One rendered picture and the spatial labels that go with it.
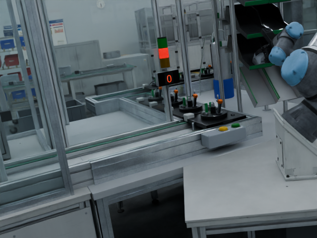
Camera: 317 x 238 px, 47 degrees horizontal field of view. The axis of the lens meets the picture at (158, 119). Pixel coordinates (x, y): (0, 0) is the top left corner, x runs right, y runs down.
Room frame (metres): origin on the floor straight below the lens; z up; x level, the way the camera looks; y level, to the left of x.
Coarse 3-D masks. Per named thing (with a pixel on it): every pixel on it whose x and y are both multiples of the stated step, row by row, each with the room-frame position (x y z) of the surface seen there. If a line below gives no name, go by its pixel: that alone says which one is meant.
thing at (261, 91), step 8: (240, 72) 1.99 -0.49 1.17; (248, 72) 2.03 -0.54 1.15; (256, 72) 2.03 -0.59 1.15; (264, 72) 1.98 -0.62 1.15; (248, 80) 1.99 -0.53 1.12; (256, 80) 1.99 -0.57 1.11; (264, 80) 1.99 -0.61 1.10; (248, 88) 1.91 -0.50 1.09; (256, 88) 1.95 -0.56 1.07; (264, 88) 1.95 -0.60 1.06; (272, 88) 1.91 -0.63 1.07; (256, 96) 1.91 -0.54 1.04; (264, 96) 1.91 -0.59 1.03; (272, 96) 1.91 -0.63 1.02; (256, 104) 1.84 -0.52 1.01; (264, 104) 1.87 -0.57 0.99
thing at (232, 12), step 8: (232, 0) 1.97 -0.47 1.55; (216, 8) 2.13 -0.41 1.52; (232, 8) 1.96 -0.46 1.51; (280, 8) 2.09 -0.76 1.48; (216, 16) 2.12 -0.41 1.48; (232, 16) 1.96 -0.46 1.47; (216, 24) 2.13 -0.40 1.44; (232, 24) 1.97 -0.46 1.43; (216, 32) 2.12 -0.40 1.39; (232, 32) 1.97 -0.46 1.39; (216, 40) 2.12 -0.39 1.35; (232, 40) 1.98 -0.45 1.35; (216, 48) 2.13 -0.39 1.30; (240, 88) 1.97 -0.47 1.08; (224, 96) 2.13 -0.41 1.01; (240, 96) 1.97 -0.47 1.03; (224, 104) 2.13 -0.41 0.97; (240, 104) 1.96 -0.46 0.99
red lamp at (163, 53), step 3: (162, 48) 1.89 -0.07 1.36; (165, 48) 1.88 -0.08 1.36; (159, 51) 1.89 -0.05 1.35; (162, 51) 1.88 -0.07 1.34; (165, 51) 1.88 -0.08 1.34; (159, 54) 1.89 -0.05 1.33; (162, 54) 1.88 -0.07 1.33; (165, 54) 1.88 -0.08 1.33; (168, 54) 1.90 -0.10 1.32; (159, 57) 1.89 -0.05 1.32; (162, 57) 1.88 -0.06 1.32; (165, 57) 1.88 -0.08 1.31
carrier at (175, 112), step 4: (188, 96) 2.10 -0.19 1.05; (184, 100) 2.13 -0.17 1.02; (188, 100) 2.09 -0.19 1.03; (184, 104) 2.13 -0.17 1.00; (188, 104) 2.09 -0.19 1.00; (192, 104) 2.14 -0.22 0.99; (196, 104) 2.12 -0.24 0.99; (200, 104) 2.10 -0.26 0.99; (172, 108) 2.14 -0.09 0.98; (176, 108) 2.18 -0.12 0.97; (180, 108) 2.08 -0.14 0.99; (184, 108) 2.06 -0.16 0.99; (188, 108) 2.05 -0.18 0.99; (192, 108) 2.04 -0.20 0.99; (196, 108) 2.03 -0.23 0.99; (200, 108) 2.06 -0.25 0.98; (204, 108) 2.08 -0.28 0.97; (216, 108) 2.04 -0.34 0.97; (176, 112) 2.07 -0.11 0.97; (180, 112) 2.06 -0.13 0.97; (184, 112) 2.04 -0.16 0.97; (188, 112) 2.03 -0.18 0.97; (192, 112) 2.01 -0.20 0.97; (196, 112) 2.00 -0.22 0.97; (200, 112) 1.99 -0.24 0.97; (176, 116) 2.01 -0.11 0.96; (180, 116) 1.97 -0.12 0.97
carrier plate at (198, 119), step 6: (198, 114) 1.95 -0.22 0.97; (228, 114) 1.86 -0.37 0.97; (240, 114) 1.83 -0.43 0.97; (192, 120) 1.84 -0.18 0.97; (198, 120) 1.82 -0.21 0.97; (204, 120) 1.81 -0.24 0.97; (210, 120) 1.79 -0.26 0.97; (216, 120) 1.78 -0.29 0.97; (222, 120) 1.76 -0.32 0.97; (234, 120) 1.77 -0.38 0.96; (198, 126) 1.78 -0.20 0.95; (204, 126) 1.72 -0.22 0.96; (210, 126) 1.72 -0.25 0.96
